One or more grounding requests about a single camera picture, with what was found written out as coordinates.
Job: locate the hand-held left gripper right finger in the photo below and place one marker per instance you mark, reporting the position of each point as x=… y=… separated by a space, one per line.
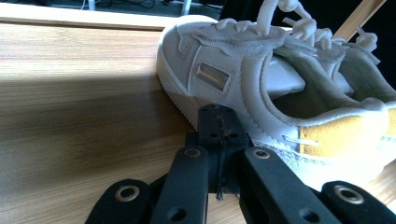
x=232 y=127

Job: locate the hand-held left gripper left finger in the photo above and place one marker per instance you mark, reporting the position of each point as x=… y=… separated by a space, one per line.
x=211 y=124

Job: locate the beige sneaker shoe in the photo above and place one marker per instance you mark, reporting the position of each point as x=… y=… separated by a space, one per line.
x=224 y=56

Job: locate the three-tier wooden shelf rack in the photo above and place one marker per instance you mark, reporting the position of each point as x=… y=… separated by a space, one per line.
x=68 y=99

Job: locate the white metal stand leg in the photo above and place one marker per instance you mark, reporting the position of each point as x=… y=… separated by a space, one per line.
x=186 y=6
x=91 y=4

